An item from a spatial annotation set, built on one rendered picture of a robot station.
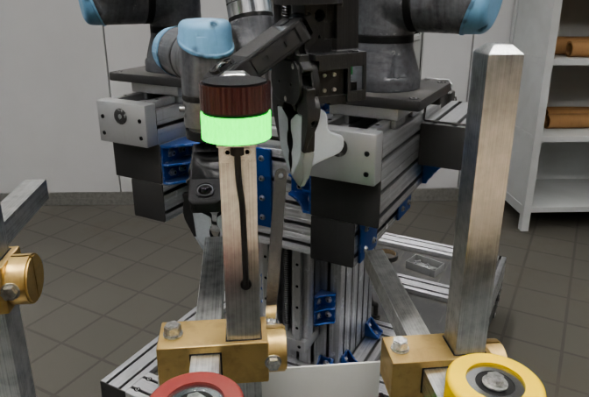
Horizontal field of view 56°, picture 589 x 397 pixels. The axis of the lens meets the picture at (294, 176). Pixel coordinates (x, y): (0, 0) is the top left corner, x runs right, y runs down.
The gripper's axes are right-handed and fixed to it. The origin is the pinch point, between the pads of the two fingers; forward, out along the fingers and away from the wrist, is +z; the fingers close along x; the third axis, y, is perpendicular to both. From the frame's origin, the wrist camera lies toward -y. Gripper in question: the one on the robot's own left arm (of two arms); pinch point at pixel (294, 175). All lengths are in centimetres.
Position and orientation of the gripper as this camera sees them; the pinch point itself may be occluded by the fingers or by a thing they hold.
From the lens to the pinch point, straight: 63.1
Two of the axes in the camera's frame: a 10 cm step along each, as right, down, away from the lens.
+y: 9.0, -1.6, 4.1
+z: 0.2, 9.4, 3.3
